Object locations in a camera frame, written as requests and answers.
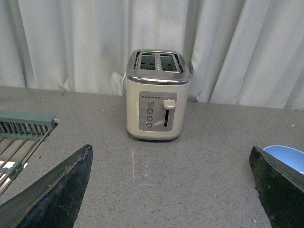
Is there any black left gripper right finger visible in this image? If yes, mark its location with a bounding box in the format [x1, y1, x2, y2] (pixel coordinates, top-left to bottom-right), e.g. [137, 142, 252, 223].
[249, 146, 304, 228]

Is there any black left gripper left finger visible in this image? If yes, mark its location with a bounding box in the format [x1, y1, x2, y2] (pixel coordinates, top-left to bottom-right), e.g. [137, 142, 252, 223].
[0, 144, 93, 228]

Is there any blue bowl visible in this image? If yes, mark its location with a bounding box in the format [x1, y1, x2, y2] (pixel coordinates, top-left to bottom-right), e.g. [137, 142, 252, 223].
[263, 145, 304, 174]

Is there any green dish rack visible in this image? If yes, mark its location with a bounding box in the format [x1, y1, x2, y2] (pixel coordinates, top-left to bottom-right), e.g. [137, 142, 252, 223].
[0, 110, 58, 194]

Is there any white curtain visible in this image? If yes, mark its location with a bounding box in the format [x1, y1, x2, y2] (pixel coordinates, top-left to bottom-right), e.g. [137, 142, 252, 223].
[0, 0, 304, 110]

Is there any cream toaster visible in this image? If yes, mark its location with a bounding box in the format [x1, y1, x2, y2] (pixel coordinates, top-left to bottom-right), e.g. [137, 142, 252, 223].
[125, 49, 191, 141]

